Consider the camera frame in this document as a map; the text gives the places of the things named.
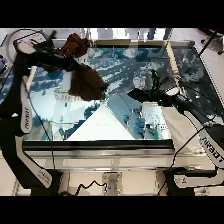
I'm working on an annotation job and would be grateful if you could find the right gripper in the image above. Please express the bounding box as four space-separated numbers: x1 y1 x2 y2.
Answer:
141 88 173 107

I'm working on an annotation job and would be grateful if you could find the brown T-shirt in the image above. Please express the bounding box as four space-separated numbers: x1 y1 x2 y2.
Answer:
68 63 109 102

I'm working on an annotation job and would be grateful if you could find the white garment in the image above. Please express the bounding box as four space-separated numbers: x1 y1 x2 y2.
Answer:
162 105 208 155

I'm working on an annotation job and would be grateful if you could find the rust-brown garment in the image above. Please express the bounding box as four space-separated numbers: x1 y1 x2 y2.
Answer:
60 32 90 58

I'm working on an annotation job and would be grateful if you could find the black box with white top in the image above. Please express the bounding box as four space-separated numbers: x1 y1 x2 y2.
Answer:
13 29 48 46

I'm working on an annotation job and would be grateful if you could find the black cable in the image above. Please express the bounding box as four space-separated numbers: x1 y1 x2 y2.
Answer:
24 74 56 171
59 179 109 197
157 121 216 197

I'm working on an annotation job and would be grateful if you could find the silver frame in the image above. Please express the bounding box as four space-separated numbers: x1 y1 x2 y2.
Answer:
0 38 224 197

